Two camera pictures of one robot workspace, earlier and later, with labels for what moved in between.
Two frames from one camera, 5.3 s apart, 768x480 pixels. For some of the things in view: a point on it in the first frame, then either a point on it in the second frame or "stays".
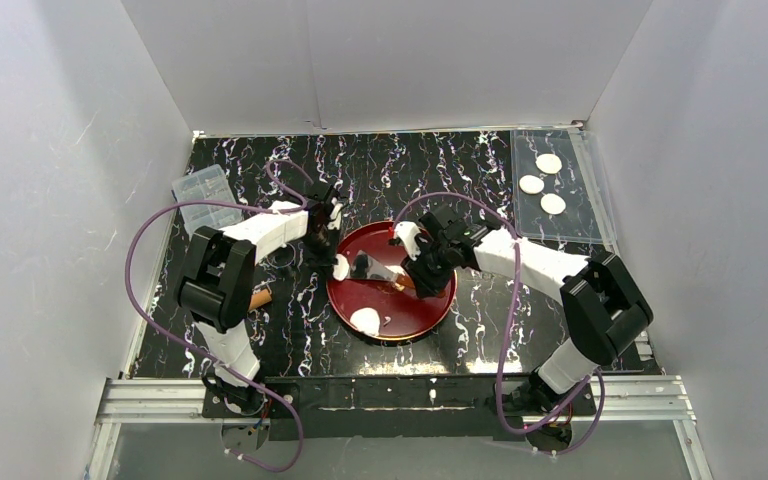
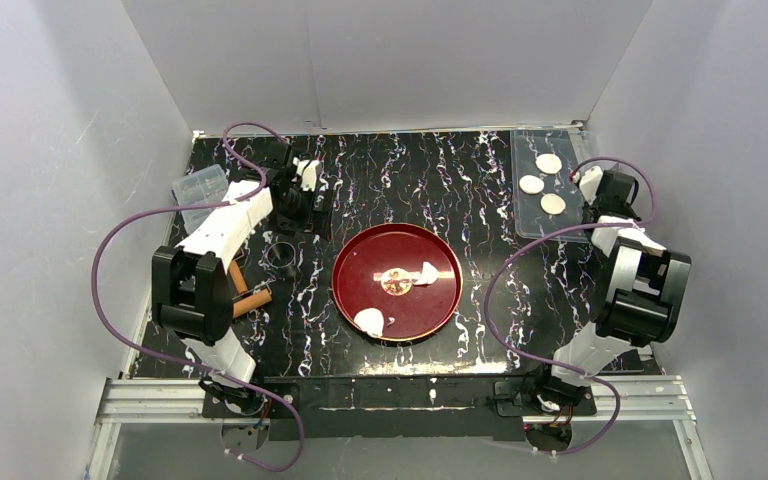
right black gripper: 425,270 → 599,206
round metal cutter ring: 282,257 stays
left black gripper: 321,234 → 311,216
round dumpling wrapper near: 553,203 stays
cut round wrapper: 366,320 stays
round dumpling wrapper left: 531,184 stays
